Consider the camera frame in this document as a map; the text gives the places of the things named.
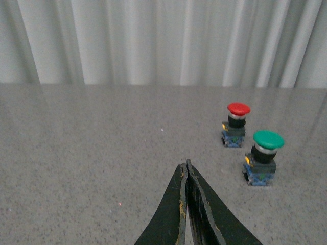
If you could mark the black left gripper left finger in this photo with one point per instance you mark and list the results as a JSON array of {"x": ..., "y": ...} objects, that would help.
[{"x": 168, "y": 224}]

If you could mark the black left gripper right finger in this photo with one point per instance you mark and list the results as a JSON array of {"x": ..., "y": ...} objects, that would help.
[{"x": 211, "y": 220}]

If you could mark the green mushroom push button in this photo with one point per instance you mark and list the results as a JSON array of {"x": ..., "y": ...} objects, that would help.
[{"x": 259, "y": 165}]

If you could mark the red mushroom push button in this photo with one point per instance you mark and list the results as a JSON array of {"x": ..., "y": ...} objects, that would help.
[{"x": 233, "y": 130}]

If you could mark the white pleated curtain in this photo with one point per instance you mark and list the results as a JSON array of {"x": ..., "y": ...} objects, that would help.
[{"x": 211, "y": 43}]

